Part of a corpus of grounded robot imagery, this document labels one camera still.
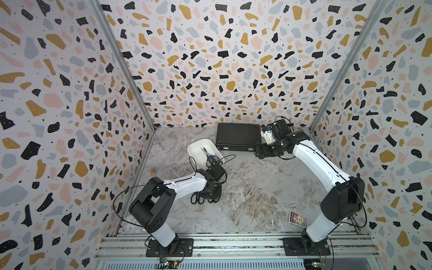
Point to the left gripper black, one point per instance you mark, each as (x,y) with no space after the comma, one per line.
(218,195)

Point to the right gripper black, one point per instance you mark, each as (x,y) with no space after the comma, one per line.
(264,150)

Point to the white plastic storage box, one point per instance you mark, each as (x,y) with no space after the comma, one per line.
(201,150)

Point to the all black scissors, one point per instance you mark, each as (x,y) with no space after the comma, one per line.
(197,198)

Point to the blue handled scissors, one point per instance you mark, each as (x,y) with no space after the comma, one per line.
(211,159)

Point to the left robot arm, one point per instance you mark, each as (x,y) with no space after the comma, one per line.
(154,202)

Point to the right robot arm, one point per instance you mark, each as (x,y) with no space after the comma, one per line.
(344,193)

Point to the purple card box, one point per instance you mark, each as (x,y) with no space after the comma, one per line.
(298,219)

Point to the black ribbed hard case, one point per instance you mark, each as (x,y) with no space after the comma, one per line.
(238,136)

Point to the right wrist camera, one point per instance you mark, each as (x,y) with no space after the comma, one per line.
(274,132)

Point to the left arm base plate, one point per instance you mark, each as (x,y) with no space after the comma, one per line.
(178,248)

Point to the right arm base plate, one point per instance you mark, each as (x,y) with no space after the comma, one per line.
(300,246)

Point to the aluminium rail frame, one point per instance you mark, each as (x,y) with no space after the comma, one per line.
(239,251)

